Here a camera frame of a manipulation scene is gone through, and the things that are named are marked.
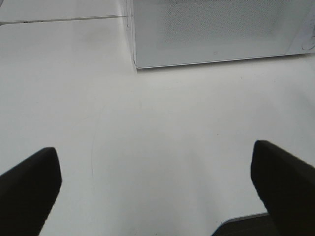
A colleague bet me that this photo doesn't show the white microwave oven body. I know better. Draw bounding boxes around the white microwave oven body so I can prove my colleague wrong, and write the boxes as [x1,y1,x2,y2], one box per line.
[124,0,315,71]

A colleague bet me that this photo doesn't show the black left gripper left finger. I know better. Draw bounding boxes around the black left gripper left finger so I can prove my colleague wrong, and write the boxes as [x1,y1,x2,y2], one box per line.
[0,147,62,236]

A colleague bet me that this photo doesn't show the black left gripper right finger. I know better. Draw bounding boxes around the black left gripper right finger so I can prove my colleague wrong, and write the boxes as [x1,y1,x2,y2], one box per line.
[251,140,315,236]

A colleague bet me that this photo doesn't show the round white door button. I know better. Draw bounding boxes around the round white door button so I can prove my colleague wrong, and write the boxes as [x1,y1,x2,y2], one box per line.
[302,36,315,51]

